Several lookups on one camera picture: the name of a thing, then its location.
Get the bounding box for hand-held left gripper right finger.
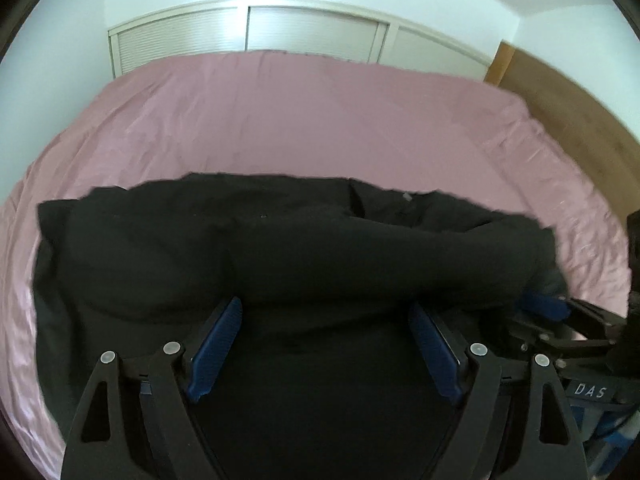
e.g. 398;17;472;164
407;302;588;480

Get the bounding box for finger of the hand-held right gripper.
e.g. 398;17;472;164
505;324;618;358
515;292;628;328

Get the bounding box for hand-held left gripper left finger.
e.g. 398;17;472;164
60;296;244;480

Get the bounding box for black hooded puffer jacket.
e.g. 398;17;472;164
32;172;571;480

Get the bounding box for brown wooden headboard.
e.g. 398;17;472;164
484;42;640;221

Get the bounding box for bed with pink sheet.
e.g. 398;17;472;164
0;50;633;480

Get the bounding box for white louvred closet doors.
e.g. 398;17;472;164
107;0;493;81

